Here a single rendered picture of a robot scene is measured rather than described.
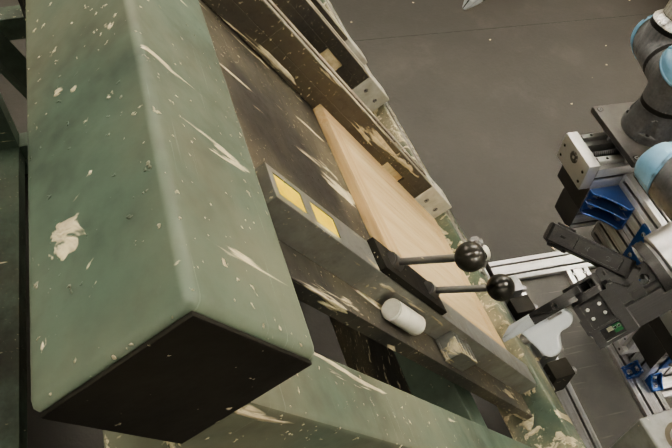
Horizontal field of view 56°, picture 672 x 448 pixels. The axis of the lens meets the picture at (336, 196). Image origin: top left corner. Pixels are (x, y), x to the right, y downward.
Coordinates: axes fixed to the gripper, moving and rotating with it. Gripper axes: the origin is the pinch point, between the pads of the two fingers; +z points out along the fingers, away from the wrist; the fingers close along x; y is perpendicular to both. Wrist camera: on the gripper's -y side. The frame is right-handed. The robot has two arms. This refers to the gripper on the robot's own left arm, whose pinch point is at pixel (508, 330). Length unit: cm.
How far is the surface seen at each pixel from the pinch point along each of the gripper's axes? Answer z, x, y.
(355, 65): 6, 70, -82
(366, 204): 10.3, 10.6, -28.6
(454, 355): 10.4, 10.7, -0.9
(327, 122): 10, 18, -48
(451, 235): 9, 71, -28
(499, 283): -2.3, -0.1, -5.8
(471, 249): -2.8, -11.2, -9.9
